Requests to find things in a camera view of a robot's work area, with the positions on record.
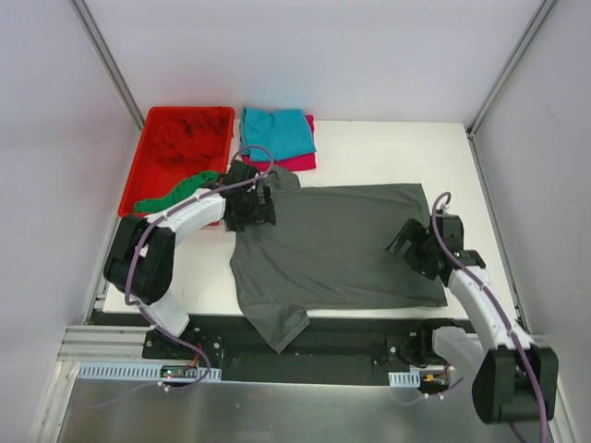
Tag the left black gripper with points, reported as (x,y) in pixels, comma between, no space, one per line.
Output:
(260,209)

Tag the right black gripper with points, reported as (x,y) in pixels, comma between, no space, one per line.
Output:
(416,246)

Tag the grey t shirt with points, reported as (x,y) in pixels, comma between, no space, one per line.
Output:
(327,251)

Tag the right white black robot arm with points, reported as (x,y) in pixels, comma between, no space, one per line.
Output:
(513,378)

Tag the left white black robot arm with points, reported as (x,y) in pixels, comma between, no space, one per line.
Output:
(140,262)

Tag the green t shirt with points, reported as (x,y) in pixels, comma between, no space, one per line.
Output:
(184,189)

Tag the folded teal t shirt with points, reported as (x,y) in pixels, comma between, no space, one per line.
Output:
(285,134)

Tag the folded magenta t shirt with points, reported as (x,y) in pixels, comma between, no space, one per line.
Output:
(296,164)

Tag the red t shirt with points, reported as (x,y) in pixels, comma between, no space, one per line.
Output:
(192,139)

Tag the red plastic bin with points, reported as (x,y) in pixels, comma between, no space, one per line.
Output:
(151,178)

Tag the right white cable duct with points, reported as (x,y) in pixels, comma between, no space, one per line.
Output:
(405,380)

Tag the white cable duct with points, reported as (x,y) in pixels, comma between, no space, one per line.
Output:
(147,372)
(405,380)

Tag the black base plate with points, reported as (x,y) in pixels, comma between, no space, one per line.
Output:
(333,351)

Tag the left aluminium rail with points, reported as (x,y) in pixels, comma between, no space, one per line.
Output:
(99,283)

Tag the right aluminium frame post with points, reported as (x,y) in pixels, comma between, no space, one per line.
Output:
(516,56)

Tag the aluminium frame post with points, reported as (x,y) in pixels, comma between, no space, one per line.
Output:
(516,56)
(100,45)

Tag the left white cable duct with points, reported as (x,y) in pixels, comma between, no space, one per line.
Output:
(147,372)

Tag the left aluminium frame post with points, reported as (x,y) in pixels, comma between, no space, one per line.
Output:
(100,45)

